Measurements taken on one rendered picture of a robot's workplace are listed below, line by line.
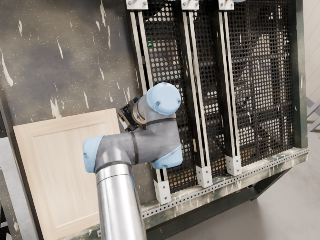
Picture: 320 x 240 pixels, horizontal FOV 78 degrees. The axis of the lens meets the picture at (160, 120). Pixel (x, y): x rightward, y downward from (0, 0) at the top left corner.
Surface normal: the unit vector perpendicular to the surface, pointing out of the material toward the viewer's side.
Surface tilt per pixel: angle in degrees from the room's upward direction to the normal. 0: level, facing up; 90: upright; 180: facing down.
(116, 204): 5
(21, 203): 50
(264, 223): 0
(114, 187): 5
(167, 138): 34
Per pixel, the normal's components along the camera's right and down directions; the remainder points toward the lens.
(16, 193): 0.39, 0.09
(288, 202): 0.13, -0.69
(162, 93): 0.41, -0.20
